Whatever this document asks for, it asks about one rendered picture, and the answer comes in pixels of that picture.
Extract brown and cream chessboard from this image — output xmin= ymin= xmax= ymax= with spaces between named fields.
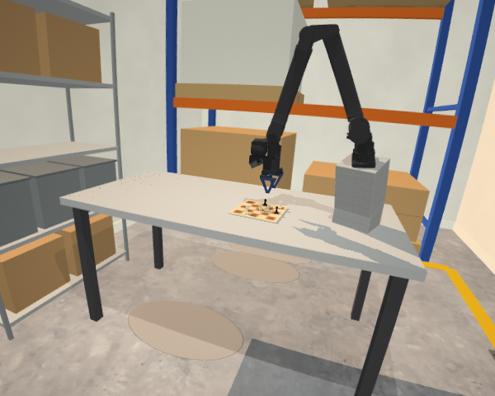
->
xmin=229 ymin=200 xmax=289 ymax=224

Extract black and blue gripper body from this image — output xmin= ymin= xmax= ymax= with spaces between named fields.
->
xmin=260 ymin=157 xmax=283 ymax=178

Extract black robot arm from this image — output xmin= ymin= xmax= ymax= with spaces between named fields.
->
xmin=249 ymin=24 xmax=375 ymax=170

